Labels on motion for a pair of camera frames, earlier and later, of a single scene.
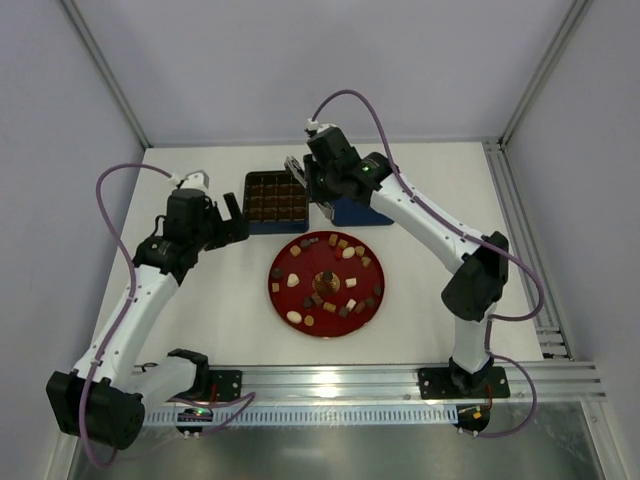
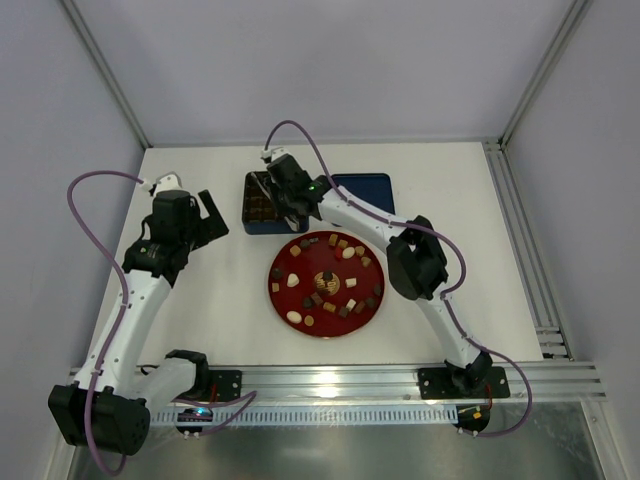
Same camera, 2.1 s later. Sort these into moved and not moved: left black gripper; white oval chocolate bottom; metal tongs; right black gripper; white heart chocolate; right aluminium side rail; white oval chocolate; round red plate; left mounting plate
Moved: left black gripper; metal tongs; right black gripper
Not moved: right aluminium side rail; white heart chocolate; left mounting plate; white oval chocolate bottom; white oval chocolate; round red plate
